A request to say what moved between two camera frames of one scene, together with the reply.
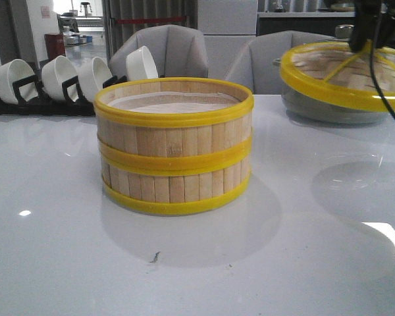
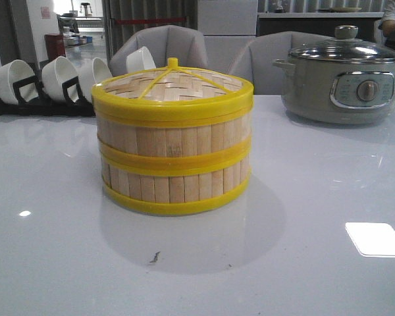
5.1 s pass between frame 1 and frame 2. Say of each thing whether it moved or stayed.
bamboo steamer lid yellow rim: moved
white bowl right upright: stayed
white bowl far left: stayed
